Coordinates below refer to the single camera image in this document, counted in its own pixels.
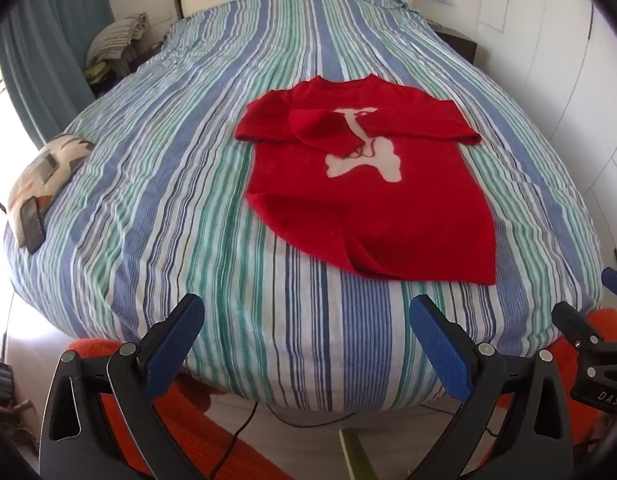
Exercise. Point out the white wardrobe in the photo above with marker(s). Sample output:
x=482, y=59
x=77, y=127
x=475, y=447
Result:
x=553, y=85

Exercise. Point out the blue-grey curtain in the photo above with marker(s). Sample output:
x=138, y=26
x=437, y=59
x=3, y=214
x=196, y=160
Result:
x=43, y=60

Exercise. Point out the printed cushion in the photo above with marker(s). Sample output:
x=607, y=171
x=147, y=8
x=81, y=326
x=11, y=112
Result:
x=53, y=160

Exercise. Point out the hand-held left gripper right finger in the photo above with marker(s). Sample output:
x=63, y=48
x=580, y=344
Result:
x=441, y=347

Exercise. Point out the red knit sweater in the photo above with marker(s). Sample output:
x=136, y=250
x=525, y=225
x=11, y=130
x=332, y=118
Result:
x=388, y=220

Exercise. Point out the orange shaggy rug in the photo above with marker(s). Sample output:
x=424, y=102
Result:
x=611, y=322

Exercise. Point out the pile of checked clothes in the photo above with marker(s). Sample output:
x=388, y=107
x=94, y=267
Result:
x=116, y=35

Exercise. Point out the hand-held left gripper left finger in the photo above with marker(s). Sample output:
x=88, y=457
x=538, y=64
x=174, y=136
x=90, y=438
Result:
x=173, y=347

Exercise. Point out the black smartphone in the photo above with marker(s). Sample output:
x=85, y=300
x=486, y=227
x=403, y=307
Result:
x=32, y=225

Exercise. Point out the striped bed cover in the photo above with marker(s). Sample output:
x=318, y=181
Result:
x=188, y=185

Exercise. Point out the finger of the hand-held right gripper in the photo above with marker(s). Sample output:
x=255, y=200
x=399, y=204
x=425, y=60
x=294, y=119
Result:
x=573, y=325
x=616, y=285

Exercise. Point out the dark wooden nightstand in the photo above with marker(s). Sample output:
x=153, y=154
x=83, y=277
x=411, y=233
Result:
x=461, y=45

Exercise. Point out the light green object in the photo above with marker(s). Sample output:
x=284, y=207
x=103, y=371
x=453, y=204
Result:
x=356, y=460

